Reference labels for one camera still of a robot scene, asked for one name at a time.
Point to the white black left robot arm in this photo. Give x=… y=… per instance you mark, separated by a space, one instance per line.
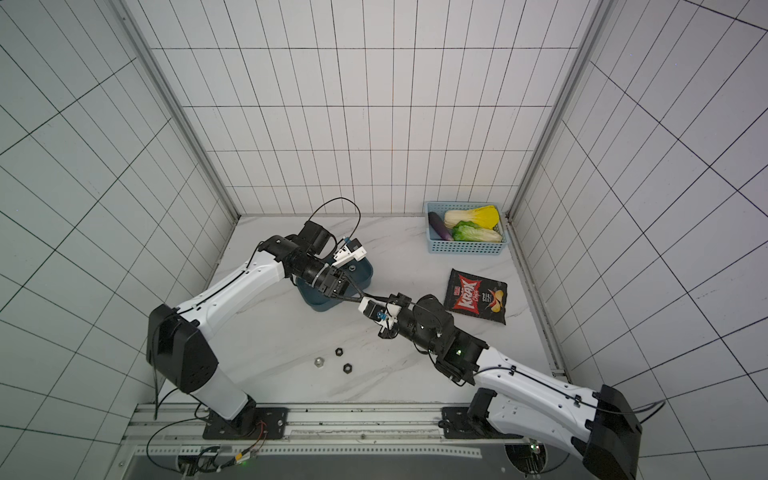
x=178 y=337

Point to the green lettuce toy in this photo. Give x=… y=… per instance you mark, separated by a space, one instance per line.
x=467 y=231

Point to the black red chips bag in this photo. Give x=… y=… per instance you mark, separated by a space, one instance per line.
x=476 y=296

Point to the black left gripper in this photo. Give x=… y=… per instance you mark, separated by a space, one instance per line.
x=336 y=283

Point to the dark teal storage box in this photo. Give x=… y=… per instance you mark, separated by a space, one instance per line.
x=360 y=272

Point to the purple eggplant toy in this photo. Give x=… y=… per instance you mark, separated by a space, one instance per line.
x=438 y=225

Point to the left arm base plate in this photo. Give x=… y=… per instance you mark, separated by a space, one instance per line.
x=251 y=424

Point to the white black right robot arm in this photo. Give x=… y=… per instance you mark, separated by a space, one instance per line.
x=596 y=426

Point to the aluminium mounting rail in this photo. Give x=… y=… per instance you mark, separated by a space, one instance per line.
x=176 y=430

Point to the light blue perforated basket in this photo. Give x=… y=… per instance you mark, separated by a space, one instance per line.
x=437 y=246

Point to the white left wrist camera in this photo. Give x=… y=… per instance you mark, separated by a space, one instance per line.
x=351 y=250

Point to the yellow napa cabbage toy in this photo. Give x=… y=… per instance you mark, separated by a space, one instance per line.
x=486 y=217

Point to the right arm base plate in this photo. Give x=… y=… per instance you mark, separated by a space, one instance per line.
x=471 y=423

